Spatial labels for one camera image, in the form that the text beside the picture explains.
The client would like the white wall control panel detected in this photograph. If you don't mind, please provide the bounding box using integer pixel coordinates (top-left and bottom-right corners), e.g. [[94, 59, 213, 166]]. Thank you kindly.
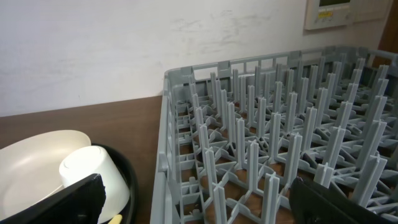
[[304, 0, 392, 30]]

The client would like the grey dishwasher rack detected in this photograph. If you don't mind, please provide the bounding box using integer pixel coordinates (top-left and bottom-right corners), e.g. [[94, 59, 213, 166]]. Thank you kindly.
[[150, 46, 397, 223]]

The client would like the large cream bowl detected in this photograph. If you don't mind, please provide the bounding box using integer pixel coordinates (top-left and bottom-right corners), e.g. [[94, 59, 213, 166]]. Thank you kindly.
[[1, 130, 91, 220]]

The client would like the round black tray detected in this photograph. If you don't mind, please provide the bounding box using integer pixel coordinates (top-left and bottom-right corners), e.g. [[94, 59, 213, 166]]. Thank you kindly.
[[91, 143, 139, 224]]

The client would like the yellow plastic knife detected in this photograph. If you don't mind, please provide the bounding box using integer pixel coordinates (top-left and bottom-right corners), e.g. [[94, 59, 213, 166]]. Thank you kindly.
[[108, 214, 123, 224]]

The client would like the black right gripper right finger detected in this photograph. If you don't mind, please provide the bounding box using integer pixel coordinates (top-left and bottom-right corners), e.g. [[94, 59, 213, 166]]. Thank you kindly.
[[289, 177, 390, 224]]

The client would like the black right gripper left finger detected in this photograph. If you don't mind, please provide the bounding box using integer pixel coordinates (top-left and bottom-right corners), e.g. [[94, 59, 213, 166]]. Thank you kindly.
[[1, 174, 106, 224]]

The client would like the white cup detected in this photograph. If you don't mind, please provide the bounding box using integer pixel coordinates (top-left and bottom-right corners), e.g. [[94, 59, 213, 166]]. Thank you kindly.
[[59, 146, 129, 223]]

